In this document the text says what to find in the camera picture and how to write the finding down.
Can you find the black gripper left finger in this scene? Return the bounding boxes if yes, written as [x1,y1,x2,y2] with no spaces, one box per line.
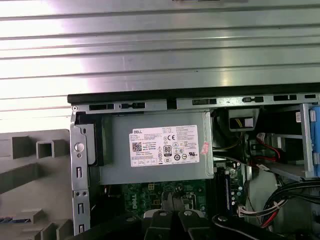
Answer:
[66,191,176,240]

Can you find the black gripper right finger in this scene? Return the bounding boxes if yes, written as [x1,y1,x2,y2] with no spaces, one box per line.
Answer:
[175,191,286,240]

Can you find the black RAM slot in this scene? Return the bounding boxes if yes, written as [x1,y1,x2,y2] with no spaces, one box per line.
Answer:
[213,163,226,218]

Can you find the RAM stick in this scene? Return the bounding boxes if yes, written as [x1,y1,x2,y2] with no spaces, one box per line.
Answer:
[224,171,232,212]

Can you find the green motherboard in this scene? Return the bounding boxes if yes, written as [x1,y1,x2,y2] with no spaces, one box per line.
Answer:
[103,161,247,221]

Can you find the grey power supply unit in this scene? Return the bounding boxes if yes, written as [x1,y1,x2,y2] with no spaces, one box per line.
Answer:
[87,111,215,186]

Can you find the black PC case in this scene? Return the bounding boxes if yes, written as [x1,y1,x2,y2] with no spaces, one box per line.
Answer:
[66,86,320,240]

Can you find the grey parts rack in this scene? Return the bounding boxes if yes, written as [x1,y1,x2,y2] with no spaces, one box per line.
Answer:
[0,128,74,240]

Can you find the blue drive carrier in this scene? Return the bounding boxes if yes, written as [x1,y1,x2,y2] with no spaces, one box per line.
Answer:
[308,107,320,179]

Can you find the silver metal drive cage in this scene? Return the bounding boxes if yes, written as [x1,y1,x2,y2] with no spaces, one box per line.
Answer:
[264,103,320,183]

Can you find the black cable bundle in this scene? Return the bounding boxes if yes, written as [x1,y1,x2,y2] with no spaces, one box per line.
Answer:
[259,181,320,229]

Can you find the yellow wires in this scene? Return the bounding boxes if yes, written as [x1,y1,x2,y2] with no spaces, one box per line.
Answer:
[212,117,246,152]

